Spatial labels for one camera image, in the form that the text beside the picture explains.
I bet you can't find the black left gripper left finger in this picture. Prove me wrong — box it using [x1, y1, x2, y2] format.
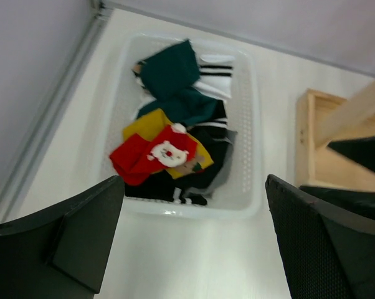
[0, 176, 125, 298]

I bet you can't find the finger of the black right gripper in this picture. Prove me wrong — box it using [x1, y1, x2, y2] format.
[328, 136, 375, 173]
[300, 185, 375, 220]

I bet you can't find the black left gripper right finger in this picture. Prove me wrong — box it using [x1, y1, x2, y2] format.
[265, 175, 375, 298]

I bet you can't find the mustard yellow sock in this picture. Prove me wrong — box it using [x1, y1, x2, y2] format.
[122, 108, 214, 179]

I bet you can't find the dark green sock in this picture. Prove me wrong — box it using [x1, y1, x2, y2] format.
[132, 39, 200, 100]
[137, 88, 217, 126]

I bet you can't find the red sock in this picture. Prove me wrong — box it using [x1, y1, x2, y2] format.
[110, 123, 197, 186]

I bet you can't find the wooden clothes rack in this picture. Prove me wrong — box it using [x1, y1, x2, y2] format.
[294, 81, 375, 192]

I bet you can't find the white plastic basket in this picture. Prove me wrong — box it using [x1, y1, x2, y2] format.
[92, 32, 264, 219]

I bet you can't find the black sock in basket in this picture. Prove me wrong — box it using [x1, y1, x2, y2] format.
[125, 100, 237, 206]

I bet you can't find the white black striped sock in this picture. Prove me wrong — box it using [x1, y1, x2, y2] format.
[193, 54, 235, 100]

